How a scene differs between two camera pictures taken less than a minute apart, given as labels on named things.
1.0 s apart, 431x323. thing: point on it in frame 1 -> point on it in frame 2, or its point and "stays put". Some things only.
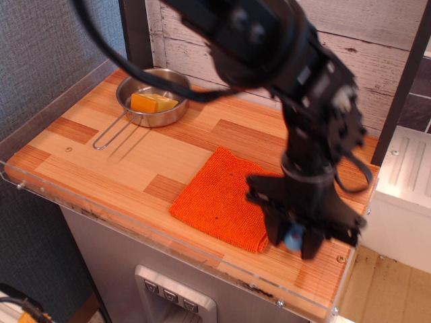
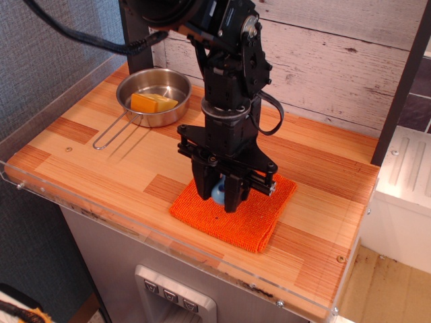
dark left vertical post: (136, 33) stays put
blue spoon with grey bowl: (294, 237) -> (218, 194)
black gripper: (316, 205) -> (229, 142)
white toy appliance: (397, 225) stays put
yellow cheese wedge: (151, 103) stays put
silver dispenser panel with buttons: (165, 301) stays put
